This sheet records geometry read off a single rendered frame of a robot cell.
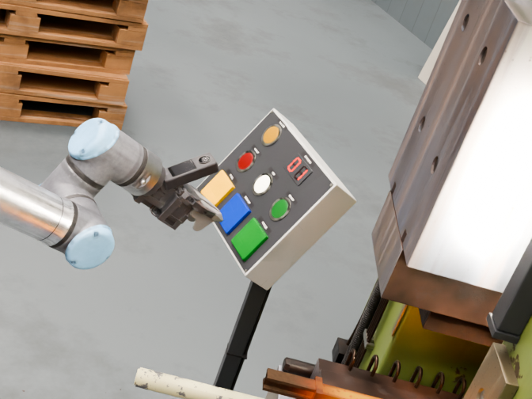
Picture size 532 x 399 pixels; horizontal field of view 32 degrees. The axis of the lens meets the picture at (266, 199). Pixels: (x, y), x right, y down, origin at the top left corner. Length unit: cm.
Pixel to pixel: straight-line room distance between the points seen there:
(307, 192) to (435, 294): 57
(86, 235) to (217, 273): 214
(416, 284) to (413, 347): 42
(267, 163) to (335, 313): 174
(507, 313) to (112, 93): 338
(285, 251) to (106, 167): 46
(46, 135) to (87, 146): 267
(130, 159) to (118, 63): 274
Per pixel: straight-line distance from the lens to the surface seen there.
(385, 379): 186
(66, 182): 178
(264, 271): 203
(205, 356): 333
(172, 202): 188
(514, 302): 130
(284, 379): 169
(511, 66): 130
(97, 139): 174
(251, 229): 205
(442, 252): 142
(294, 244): 201
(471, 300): 154
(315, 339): 361
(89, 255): 169
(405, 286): 150
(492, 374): 135
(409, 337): 189
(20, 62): 439
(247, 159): 218
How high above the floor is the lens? 204
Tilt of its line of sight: 28 degrees down
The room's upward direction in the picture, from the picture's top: 19 degrees clockwise
